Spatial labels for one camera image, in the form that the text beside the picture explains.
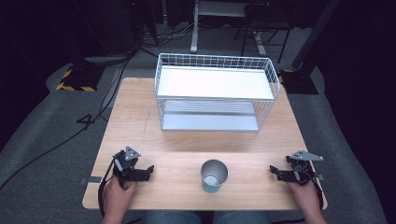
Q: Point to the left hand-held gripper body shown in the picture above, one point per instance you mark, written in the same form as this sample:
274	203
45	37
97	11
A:
124	161

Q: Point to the metal cup with teal outside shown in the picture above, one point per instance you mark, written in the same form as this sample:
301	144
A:
214	177

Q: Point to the person's left hand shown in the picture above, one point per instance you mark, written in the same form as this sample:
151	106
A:
116	196

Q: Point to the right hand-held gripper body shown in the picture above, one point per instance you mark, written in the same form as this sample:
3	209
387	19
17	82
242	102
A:
300	169

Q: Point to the striped black stand base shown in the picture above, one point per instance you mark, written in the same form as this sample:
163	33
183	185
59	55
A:
79	79
299	82

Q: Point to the black metal chair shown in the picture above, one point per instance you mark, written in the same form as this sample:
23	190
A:
264	21

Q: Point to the person's left leg in jeans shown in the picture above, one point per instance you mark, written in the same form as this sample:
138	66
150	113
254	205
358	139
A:
172	217

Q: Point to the white desk frame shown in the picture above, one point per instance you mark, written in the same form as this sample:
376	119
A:
199	18

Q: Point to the person's right leg in jeans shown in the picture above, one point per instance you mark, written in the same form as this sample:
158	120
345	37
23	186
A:
241	217

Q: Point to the dark slanted stand pole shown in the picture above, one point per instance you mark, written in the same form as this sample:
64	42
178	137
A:
314	34

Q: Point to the person's right hand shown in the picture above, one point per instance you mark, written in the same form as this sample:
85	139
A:
306	196

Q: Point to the person's leg in jeans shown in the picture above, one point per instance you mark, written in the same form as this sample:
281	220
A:
172	217
241	217

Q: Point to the small grey tape strip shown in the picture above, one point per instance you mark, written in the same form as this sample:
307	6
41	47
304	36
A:
320	177

